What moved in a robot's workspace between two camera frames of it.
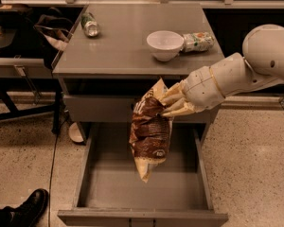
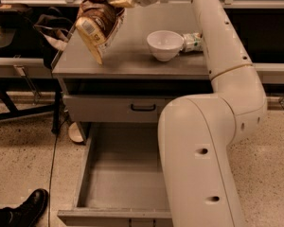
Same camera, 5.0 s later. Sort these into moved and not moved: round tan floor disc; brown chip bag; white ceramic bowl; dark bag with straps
Moved: brown chip bag
Not moved: white ceramic bowl; dark bag with straps; round tan floor disc
